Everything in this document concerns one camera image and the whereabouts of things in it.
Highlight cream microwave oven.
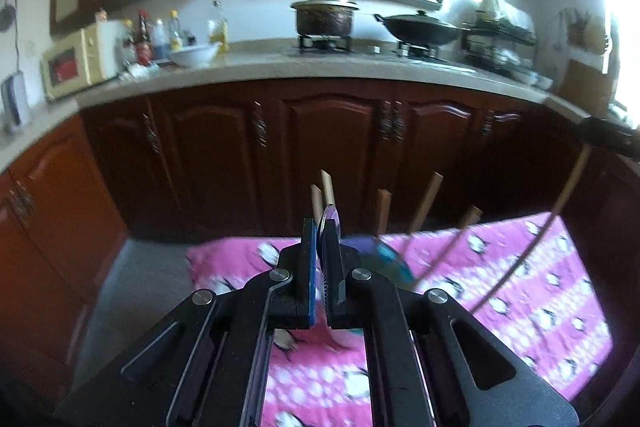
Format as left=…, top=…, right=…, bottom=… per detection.
left=40, top=20, right=126, bottom=100

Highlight yellow oil bottle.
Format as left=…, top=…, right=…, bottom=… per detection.
left=207, top=0, right=229, bottom=52

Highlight metal spoon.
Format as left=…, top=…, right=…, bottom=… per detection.
left=318, top=205, right=342, bottom=305

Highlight white bowl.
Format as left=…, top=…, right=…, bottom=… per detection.
left=169, top=42, right=220, bottom=68

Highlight brown wooden chopstick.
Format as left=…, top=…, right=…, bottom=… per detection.
left=374, top=188, right=392, bottom=236

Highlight white teal-rimmed utensil cup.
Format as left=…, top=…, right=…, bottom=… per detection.
left=328, top=233, right=416, bottom=338

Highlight dark cooking pot with lid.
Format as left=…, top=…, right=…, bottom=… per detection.
left=291, top=0, right=359, bottom=38

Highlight pale bamboo chopstick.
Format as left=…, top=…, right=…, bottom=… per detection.
left=310, top=184, right=324, bottom=225

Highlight chopstick on towel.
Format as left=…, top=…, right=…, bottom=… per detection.
left=470, top=144, right=592, bottom=315

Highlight light bamboo chopstick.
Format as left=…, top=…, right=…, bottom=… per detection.
left=320, top=170, right=335, bottom=206

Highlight long brown chopstick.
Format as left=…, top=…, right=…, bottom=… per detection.
left=414, top=206, right=482, bottom=284

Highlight black wok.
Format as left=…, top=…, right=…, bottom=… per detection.
left=373, top=10, right=461, bottom=48

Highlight pink penguin towel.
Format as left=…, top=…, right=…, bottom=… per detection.
left=186, top=213, right=612, bottom=426

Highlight black dish rack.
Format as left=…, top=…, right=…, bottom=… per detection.
left=461, top=16, right=537, bottom=76

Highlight dark wood base cabinets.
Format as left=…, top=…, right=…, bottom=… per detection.
left=0, top=76, right=640, bottom=408

